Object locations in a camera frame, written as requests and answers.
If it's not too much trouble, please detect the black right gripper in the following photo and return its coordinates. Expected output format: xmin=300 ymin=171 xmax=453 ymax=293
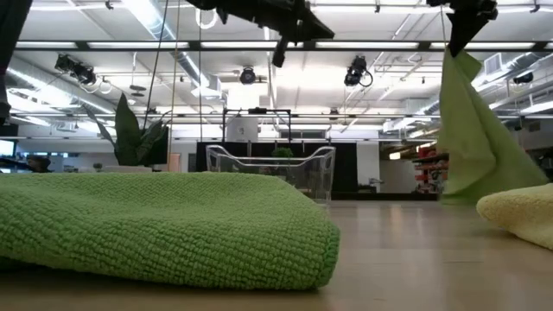
xmin=427 ymin=0 xmax=499 ymax=57

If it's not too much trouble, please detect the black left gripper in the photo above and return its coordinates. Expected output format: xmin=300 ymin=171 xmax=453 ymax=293
xmin=224 ymin=0 xmax=336 ymax=68

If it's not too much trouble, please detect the light green microfiber towel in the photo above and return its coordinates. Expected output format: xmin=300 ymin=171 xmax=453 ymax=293
xmin=436 ymin=46 xmax=550 ymax=205

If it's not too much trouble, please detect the yellow microfiber towel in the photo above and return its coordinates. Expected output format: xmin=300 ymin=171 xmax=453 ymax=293
xmin=475 ymin=182 xmax=553 ymax=251

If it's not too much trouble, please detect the dark green microfiber towel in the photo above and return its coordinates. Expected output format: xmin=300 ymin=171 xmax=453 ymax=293
xmin=0 ymin=171 xmax=341 ymax=291

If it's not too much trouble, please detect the black ceiling device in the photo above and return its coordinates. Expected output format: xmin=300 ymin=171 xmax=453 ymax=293
xmin=512 ymin=71 xmax=535 ymax=86

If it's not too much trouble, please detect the white box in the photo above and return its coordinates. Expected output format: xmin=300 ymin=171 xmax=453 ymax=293
xmin=226 ymin=117 xmax=259 ymax=143

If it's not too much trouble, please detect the clear plastic bin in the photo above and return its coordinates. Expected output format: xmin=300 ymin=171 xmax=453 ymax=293
xmin=205 ymin=144 xmax=337 ymax=205

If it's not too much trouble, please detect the shelving with orange bins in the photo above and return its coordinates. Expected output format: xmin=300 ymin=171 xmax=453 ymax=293
xmin=412 ymin=144 xmax=450 ymax=195

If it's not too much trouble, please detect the artificial plant in white pot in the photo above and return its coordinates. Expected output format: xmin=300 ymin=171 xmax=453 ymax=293
xmin=84 ymin=92 xmax=170 ymax=175

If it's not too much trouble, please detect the person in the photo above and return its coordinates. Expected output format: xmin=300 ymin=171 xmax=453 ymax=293
xmin=25 ymin=154 xmax=54 ymax=174

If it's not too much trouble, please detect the black ceiling camera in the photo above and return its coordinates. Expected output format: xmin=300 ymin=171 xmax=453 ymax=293
xmin=239 ymin=66 xmax=257 ymax=86
xmin=54 ymin=53 xmax=99 ymax=86
xmin=343 ymin=54 xmax=374 ymax=88

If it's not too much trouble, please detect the black metal stand frame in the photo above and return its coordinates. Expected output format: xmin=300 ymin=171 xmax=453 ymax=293
xmin=222 ymin=106 xmax=293 ymax=143

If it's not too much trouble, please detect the tan hanging cord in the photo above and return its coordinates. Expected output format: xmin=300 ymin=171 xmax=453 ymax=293
xmin=166 ymin=0 xmax=181 ymax=170

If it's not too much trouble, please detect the thin black hanging cable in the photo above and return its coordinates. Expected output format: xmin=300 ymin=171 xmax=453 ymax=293
xmin=143 ymin=0 xmax=170 ymax=127

